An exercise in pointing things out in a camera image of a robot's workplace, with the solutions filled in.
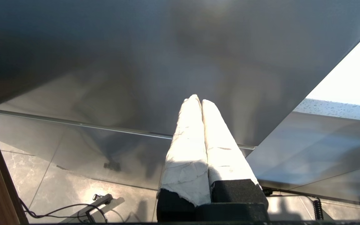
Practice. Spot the grey base cabinet front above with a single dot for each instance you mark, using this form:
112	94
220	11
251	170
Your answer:
323	150

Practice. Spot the stainless steel appliance door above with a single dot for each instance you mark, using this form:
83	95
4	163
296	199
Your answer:
105	62

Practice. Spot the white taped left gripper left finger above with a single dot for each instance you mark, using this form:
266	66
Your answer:
186	150

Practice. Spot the grey metal floor bracket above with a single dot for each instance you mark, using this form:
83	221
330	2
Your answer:
100	201

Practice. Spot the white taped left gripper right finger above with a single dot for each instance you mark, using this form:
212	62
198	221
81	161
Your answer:
220	147

